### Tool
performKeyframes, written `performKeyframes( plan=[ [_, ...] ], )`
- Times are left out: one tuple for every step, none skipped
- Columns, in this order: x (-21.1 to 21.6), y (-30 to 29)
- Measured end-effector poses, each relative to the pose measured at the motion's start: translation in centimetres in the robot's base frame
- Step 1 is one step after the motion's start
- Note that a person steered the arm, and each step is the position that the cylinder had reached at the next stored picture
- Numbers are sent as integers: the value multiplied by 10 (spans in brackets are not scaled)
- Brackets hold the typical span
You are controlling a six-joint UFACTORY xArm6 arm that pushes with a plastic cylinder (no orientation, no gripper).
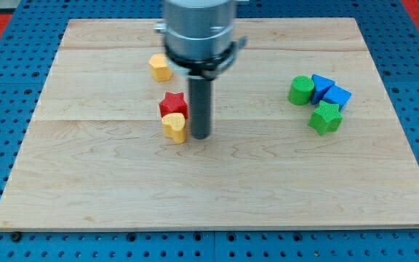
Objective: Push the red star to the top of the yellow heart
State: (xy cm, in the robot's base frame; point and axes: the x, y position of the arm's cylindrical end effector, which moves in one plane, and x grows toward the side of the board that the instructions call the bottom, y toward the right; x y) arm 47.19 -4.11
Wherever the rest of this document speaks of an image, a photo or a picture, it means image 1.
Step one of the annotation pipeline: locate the red star block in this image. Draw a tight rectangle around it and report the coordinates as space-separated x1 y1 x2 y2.
159 92 188 119

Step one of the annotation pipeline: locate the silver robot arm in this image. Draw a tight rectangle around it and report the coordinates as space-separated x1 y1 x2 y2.
154 0 247 82

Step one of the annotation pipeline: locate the yellow heart block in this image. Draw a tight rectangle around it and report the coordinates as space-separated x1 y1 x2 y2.
161 113 187 143

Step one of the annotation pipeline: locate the green star block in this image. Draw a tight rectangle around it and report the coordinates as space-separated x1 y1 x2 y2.
308 100 343 135

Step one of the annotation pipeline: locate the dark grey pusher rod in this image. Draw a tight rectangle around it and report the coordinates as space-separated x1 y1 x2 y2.
188 79 212 140

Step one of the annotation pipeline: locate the yellow hexagon block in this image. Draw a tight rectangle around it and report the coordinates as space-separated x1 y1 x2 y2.
148 54 173 82

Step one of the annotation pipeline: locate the green cylinder block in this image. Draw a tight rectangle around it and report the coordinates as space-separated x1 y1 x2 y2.
287 76 314 106

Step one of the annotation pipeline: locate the wooden board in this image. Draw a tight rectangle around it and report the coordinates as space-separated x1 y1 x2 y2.
0 18 419 232

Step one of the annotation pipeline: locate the blue triangle block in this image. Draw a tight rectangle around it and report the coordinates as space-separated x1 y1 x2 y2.
311 74 335 105

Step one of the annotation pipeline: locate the blue cube block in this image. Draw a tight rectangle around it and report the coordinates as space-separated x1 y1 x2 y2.
323 85 351 111

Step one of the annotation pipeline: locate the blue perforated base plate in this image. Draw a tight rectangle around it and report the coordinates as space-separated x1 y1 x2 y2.
0 0 419 261

